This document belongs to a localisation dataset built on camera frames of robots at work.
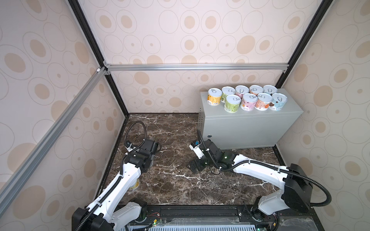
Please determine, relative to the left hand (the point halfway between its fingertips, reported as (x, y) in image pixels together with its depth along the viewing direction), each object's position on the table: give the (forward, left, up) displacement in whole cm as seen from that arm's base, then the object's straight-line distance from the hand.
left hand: (145, 153), depth 79 cm
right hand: (-3, -26, -3) cm, 26 cm away
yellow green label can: (-14, +6, -13) cm, 20 cm away
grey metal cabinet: (+11, -56, +8) cm, 57 cm away
